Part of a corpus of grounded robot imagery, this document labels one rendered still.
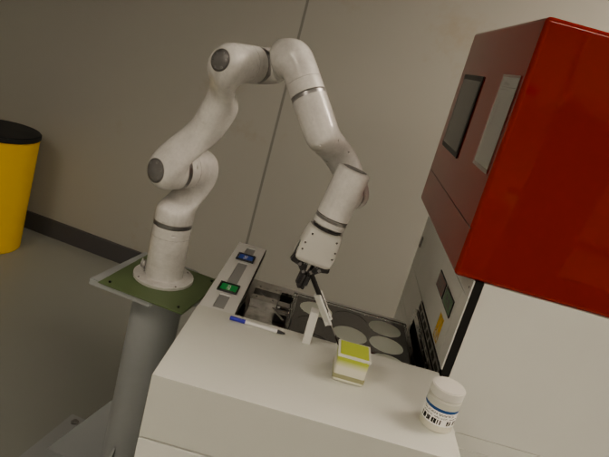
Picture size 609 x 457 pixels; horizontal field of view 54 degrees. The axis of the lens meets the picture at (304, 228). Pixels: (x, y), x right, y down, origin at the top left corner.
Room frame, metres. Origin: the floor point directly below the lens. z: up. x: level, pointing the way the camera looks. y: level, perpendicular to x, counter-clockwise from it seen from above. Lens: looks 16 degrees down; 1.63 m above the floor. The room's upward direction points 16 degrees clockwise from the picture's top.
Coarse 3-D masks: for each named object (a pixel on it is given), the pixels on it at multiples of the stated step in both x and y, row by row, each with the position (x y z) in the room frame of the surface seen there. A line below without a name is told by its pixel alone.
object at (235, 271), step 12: (252, 252) 1.86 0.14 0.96; (264, 252) 1.88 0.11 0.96; (228, 264) 1.69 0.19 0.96; (240, 264) 1.73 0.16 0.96; (252, 264) 1.74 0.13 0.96; (228, 276) 1.60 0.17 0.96; (240, 276) 1.63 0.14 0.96; (252, 276) 1.65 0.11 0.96; (216, 288) 1.49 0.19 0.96; (240, 288) 1.54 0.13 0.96; (204, 300) 1.40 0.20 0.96; (216, 300) 1.43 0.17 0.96; (228, 300) 1.44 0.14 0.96; (240, 300) 1.46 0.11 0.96; (228, 312) 1.37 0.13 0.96
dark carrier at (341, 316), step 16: (304, 320) 1.58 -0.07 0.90; (320, 320) 1.61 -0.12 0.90; (336, 320) 1.64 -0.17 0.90; (352, 320) 1.67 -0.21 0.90; (368, 320) 1.70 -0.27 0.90; (384, 320) 1.74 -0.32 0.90; (320, 336) 1.51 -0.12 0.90; (368, 336) 1.59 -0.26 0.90; (384, 336) 1.62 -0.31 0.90; (400, 336) 1.65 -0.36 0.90
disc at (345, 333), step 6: (336, 330) 1.57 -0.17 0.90; (342, 330) 1.58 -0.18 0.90; (348, 330) 1.59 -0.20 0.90; (354, 330) 1.61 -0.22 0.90; (342, 336) 1.54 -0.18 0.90; (348, 336) 1.55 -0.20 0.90; (354, 336) 1.56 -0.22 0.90; (360, 336) 1.57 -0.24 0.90; (354, 342) 1.53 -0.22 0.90; (360, 342) 1.54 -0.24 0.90
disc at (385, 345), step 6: (372, 336) 1.60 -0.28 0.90; (378, 336) 1.61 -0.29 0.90; (372, 342) 1.56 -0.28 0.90; (378, 342) 1.57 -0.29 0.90; (384, 342) 1.58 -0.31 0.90; (390, 342) 1.59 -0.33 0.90; (396, 342) 1.61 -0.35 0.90; (378, 348) 1.53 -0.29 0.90; (384, 348) 1.54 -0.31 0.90; (390, 348) 1.55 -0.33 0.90; (396, 348) 1.56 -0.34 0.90; (402, 348) 1.58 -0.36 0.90; (396, 354) 1.53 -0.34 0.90
